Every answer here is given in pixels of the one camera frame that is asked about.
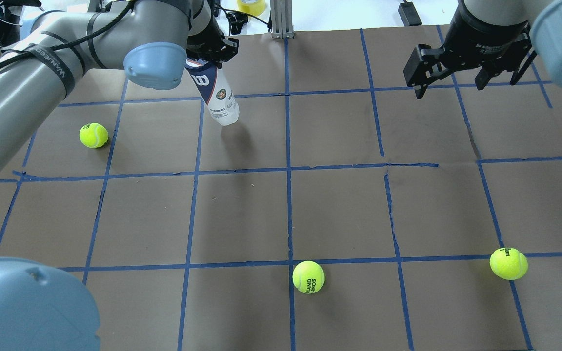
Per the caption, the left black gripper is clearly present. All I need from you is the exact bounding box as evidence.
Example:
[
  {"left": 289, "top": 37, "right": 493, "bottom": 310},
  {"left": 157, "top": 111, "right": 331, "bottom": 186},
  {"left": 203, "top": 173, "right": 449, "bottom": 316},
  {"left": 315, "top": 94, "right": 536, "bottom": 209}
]
[{"left": 186, "top": 22, "right": 239, "bottom": 66}]

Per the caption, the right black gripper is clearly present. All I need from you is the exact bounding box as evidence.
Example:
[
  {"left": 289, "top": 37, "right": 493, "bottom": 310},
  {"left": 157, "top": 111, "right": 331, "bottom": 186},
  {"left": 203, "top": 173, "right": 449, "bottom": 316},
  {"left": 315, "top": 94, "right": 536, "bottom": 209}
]
[{"left": 403, "top": 29, "right": 535, "bottom": 99}]

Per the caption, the white tennis ball can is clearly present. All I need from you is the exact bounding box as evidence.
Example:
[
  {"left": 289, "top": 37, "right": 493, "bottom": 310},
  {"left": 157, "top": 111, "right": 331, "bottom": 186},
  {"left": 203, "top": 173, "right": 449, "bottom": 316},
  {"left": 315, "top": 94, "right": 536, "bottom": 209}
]
[{"left": 185, "top": 58, "right": 240, "bottom": 126}]

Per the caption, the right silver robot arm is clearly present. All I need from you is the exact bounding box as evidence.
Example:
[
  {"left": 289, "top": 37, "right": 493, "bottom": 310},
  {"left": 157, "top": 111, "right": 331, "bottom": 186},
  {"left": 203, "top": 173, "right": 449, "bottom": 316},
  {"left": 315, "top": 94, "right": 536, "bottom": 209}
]
[{"left": 403, "top": 0, "right": 562, "bottom": 98}]

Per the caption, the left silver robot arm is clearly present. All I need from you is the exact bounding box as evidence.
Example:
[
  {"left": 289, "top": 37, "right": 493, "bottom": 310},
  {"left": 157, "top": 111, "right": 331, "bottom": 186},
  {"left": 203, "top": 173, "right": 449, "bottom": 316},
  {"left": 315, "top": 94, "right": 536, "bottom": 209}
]
[{"left": 0, "top": 0, "right": 239, "bottom": 351}]

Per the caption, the tennis ball near can side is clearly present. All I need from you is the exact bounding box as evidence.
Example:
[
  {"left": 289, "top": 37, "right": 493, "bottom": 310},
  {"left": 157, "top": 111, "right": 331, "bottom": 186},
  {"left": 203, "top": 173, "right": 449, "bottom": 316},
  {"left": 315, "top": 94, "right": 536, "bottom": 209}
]
[{"left": 79, "top": 123, "right": 109, "bottom": 149}]

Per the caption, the tennis ball near base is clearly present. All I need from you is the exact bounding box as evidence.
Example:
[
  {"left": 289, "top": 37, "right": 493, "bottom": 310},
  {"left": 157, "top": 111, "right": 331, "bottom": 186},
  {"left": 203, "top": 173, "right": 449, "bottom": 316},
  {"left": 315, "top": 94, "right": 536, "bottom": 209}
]
[{"left": 490, "top": 247, "right": 529, "bottom": 281}]

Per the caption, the middle back tennis ball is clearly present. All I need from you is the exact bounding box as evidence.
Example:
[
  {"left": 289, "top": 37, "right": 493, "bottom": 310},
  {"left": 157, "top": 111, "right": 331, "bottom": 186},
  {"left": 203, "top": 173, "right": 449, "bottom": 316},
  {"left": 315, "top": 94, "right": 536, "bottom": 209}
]
[{"left": 292, "top": 260, "right": 325, "bottom": 294}]

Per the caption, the yellow tape roll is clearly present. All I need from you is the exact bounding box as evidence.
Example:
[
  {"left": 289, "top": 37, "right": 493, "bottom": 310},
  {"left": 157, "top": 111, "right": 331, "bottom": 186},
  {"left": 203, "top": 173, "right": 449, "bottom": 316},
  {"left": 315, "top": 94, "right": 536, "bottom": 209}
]
[{"left": 236, "top": 0, "right": 267, "bottom": 17}]

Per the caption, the black power adapter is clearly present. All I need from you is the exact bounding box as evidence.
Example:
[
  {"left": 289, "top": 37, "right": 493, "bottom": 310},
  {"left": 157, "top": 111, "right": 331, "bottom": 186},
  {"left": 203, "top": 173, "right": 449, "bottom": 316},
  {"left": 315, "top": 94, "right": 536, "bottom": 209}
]
[{"left": 398, "top": 0, "right": 423, "bottom": 27}]

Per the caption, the aluminium frame post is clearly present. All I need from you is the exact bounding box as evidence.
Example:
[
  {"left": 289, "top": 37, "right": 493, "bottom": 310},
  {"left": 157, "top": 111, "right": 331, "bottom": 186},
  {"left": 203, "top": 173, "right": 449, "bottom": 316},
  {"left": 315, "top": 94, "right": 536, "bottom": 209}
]
[{"left": 270, "top": 0, "right": 295, "bottom": 39}]

